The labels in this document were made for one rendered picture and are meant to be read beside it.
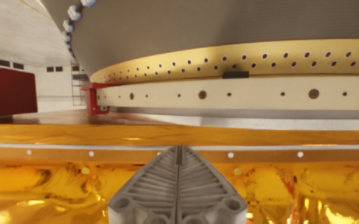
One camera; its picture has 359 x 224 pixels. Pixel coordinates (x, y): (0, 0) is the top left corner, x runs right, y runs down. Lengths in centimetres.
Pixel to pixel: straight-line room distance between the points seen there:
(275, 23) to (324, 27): 7
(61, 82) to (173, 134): 798
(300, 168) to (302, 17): 29
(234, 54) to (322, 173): 32
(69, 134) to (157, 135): 20
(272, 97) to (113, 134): 31
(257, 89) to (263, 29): 10
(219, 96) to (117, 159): 25
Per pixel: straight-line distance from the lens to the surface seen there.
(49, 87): 862
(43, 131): 43
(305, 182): 41
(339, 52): 34
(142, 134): 30
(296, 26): 29
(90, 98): 44
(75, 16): 46
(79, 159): 39
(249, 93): 23
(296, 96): 25
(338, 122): 36
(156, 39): 29
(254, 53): 27
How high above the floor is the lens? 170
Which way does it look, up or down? 5 degrees up
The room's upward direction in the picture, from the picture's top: 180 degrees clockwise
